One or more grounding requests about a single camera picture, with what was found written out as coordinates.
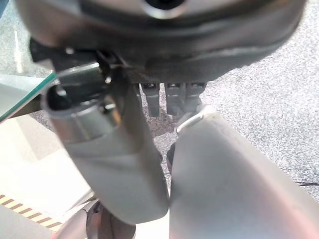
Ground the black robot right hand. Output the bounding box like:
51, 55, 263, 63
14, 0, 308, 225

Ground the glass table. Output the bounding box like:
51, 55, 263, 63
0, 71, 62, 124

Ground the robot right silver leg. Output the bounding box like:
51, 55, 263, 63
167, 104, 319, 239

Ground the robot silver leg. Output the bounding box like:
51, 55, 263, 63
167, 104, 319, 239
53, 198, 140, 239

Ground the robot left silver leg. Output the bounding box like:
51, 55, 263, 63
53, 198, 140, 239

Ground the yellow black striped tape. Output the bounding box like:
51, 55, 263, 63
0, 193, 63, 233

